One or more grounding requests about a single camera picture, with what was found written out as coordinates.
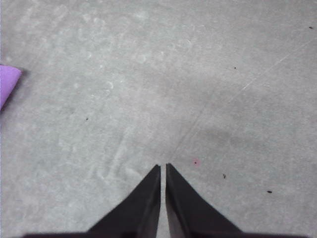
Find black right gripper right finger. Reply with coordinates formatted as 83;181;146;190
165;163;245;238

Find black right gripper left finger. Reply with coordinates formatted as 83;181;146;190
86;164;162;238

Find purple towel with grey hem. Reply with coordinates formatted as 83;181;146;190
0;64;23;112

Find grey table cloth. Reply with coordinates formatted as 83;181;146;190
0;0;317;238

